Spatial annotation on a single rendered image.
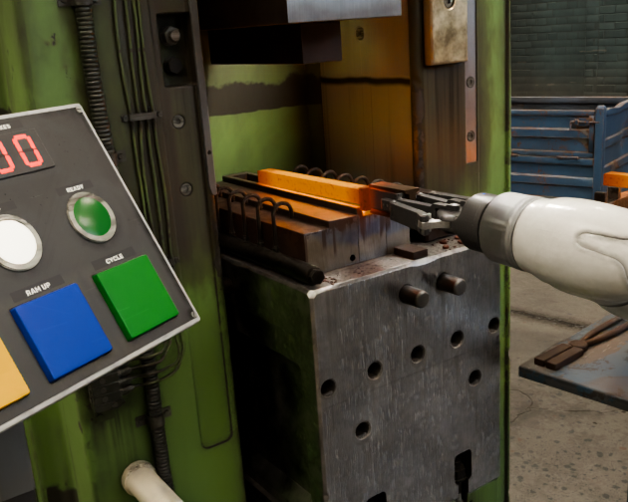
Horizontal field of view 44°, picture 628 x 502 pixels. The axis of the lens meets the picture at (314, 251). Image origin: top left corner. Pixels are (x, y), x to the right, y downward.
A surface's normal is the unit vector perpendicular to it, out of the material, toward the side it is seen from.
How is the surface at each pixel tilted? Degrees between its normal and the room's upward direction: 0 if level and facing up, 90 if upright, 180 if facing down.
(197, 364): 90
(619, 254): 65
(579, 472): 0
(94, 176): 60
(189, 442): 90
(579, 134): 89
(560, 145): 89
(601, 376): 0
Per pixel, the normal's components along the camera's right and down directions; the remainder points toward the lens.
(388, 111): -0.82, 0.21
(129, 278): 0.72, -0.40
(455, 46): 0.57, 0.19
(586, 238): -0.64, -0.27
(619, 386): -0.07, -0.96
